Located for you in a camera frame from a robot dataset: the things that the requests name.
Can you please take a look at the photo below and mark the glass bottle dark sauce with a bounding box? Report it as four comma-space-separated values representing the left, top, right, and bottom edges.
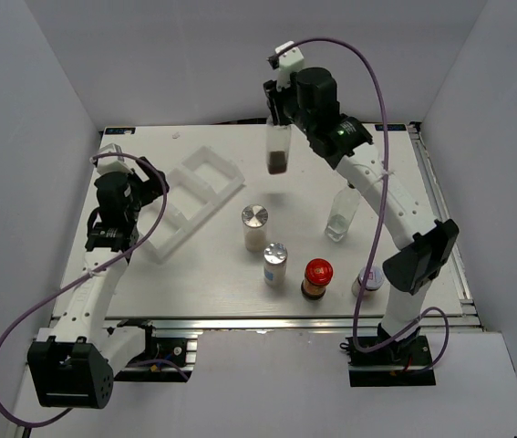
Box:
265, 117, 292, 175

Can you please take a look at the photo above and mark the glass bottle clear liquid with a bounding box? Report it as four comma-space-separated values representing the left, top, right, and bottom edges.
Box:
325, 184, 361, 243

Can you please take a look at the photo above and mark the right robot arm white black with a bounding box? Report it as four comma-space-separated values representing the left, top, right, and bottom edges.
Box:
264, 68, 459, 364

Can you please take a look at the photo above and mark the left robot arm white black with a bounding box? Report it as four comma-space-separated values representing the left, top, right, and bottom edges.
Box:
27, 152, 169, 409

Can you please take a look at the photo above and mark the right corner logo sticker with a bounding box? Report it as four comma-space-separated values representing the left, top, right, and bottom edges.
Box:
374, 123, 408, 131

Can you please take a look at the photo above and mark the corner logo sticker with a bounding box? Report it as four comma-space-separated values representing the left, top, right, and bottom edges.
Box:
374, 123, 408, 131
104, 127, 136, 135

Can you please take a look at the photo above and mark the white compartment tray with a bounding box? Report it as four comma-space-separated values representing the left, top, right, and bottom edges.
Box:
134, 146, 245, 265

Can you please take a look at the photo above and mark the left corner logo sticker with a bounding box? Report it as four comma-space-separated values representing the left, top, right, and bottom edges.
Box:
104, 127, 136, 135

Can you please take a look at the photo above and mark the shaker jar metal lid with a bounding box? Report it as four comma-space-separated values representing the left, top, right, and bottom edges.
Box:
241, 204, 269, 252

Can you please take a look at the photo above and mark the blue label shaker jar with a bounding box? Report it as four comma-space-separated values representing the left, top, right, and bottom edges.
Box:
264, 243, 288, 287

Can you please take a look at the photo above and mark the red lid sauce jar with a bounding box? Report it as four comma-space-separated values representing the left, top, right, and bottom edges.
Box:
301, 258, 334, 300

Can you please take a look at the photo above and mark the white lid small jar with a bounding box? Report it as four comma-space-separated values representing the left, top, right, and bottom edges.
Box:
351, 266, 385, 297

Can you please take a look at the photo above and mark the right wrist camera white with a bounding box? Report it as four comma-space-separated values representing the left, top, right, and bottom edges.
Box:
268, 41, 305, 90

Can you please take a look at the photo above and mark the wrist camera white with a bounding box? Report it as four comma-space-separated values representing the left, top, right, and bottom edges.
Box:
90, 143, 132, 175
268, 41, 305, 90

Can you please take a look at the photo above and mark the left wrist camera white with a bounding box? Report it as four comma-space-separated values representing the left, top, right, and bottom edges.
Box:
90, 143, 132, 175

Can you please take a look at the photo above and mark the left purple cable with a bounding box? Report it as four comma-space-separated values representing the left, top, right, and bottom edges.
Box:
0, 153, 169, 428

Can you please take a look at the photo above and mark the purple cable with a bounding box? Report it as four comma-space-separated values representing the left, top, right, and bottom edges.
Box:
292, 37, 450, 373
0, 153, 169, 428

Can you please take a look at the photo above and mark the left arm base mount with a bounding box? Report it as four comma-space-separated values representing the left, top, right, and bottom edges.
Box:
107, 319, 196, 382

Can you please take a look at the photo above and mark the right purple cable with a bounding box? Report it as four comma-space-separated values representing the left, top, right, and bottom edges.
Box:
292, 37, 450, 373

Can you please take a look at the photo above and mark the aluminium table frame rail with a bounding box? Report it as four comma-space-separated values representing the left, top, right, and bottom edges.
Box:
407, 121, 483, 331

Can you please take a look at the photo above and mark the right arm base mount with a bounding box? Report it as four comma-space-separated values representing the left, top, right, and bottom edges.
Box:
339, 336, 436, 388

